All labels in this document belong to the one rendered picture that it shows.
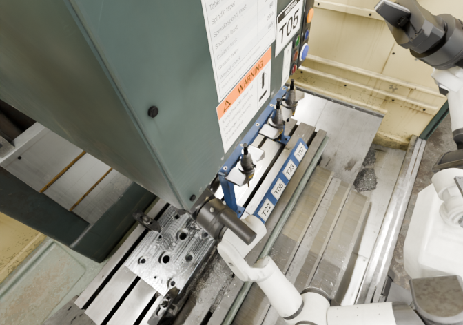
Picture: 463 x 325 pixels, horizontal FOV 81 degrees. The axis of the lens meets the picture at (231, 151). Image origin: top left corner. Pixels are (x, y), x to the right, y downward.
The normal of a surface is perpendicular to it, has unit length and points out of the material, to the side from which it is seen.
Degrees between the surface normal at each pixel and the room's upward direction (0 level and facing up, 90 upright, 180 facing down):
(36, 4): 90
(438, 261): 47
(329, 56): 90
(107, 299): 0
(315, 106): 24
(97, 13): 90
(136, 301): 0
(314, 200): 8
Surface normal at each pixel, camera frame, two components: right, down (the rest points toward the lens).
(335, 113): -0.30, -0.24
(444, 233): -0.42, -0.69
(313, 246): -0.01, -0.68
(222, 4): 0.84, 0.39
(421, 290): -0.46, -0.88
